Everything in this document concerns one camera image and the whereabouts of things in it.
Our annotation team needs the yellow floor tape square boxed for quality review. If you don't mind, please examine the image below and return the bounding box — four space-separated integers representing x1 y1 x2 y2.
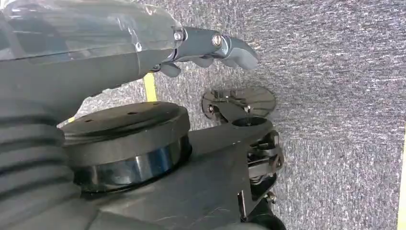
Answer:
65 73 158 125
396 126 406 230

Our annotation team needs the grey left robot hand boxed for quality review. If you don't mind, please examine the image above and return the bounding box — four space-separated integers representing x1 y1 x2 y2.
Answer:
0 0 261 125

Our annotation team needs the black robot leg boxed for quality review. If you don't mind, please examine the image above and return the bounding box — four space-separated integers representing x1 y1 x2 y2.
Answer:
60 101 288 230

